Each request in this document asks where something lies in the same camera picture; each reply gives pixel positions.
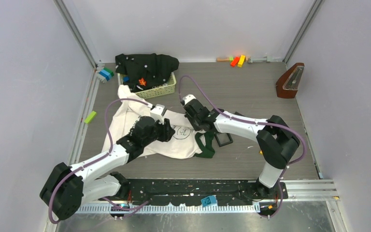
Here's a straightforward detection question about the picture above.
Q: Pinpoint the lime green block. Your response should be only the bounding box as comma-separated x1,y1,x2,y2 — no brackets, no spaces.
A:
84,111,97,124

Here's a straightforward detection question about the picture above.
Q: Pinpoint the yellow-green perforated basket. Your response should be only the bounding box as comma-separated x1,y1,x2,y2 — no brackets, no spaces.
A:
118,71,176,99

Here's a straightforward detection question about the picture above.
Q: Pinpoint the white and green t-shirt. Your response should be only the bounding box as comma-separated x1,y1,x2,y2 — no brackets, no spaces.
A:
102,85,215,159

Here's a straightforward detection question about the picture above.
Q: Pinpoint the teal block on rail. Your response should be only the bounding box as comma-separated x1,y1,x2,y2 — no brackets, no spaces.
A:
201,195,217,207

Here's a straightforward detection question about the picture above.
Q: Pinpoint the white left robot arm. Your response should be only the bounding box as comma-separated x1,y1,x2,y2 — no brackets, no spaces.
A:
40,116,175,224

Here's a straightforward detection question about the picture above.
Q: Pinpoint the black garment in basket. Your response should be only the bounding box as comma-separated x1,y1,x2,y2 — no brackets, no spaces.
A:
115,53,179,92

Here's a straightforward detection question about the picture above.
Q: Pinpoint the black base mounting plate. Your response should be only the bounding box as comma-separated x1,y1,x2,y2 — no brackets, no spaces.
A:
109,179,288,206

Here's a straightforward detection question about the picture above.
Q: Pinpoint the brown wooden metronome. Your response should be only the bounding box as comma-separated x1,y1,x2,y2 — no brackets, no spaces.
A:
275,63,305,99

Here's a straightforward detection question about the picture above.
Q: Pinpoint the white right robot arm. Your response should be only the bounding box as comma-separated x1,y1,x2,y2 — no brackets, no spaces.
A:
181,95,300,199

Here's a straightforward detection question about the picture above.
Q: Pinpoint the wooden block at wall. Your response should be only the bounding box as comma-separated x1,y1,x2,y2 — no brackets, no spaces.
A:
216,57,229,62

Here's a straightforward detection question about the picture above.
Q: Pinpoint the blue and green block stack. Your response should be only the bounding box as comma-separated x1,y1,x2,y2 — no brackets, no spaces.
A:
97,68,114,83

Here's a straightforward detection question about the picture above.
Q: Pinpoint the black square display box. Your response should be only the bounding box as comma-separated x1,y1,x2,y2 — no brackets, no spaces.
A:
214,133,233,147

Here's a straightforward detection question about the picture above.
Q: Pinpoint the orange block at wall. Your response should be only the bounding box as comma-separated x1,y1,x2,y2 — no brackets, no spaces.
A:
230,57,240,67

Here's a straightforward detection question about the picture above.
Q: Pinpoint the yellow block at wall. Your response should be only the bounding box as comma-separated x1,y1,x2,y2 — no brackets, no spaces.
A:
237,55,246,67

